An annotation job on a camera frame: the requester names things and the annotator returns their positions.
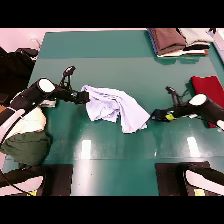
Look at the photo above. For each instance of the brown garment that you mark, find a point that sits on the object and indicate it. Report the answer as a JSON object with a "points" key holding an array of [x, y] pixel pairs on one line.
{"points": [[168, 39]]}

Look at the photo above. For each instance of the red garment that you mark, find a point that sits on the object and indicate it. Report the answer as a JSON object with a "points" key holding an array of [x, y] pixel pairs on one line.
{"points": [[208, 86]]}

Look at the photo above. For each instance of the black folded garment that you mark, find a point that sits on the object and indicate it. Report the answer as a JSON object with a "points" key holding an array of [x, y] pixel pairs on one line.
{"points": [[196, 47]]}

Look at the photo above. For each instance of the pale grey garment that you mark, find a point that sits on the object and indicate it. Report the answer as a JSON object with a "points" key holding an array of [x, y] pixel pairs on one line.
{"points": [[195, 35]]}

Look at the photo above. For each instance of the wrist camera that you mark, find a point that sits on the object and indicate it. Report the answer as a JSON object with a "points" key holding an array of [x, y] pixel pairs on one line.
{"points": [[174, 93], [68, 71]]}

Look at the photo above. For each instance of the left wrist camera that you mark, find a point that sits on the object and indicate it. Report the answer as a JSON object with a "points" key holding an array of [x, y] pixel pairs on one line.
{"points": [[68, 71]]}

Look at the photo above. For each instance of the pale lilac shirt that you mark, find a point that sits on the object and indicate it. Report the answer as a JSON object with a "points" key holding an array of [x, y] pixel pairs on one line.
{"points": [[113, 106]]}

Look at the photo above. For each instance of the dark green garment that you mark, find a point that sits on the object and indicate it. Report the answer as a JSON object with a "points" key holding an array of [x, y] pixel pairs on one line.
{"points": [[28, 148]]}

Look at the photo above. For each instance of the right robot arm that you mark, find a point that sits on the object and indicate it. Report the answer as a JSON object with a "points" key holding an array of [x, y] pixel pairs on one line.
{"points": [[205, 105]]}

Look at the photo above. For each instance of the cream garment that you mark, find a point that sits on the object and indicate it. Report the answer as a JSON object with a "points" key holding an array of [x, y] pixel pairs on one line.
{"points": [[28, 123]]}

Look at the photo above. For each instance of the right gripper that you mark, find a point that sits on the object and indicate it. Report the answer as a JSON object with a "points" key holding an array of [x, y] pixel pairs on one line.
{"points": [[162, 115]]}

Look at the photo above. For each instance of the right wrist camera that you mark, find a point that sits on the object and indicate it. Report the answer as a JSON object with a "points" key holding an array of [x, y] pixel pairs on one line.
{"points": [[174, 93]]}

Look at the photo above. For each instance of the white garment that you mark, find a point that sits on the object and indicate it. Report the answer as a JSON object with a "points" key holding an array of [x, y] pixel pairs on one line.
{"points": [[186, 52]]}

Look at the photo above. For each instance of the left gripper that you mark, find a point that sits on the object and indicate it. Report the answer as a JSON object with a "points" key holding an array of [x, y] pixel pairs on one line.
{"points": [[81, 97]]}

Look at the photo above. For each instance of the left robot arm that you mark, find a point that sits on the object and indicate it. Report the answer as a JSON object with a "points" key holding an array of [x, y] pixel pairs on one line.
{"points": [[31, 93]]}

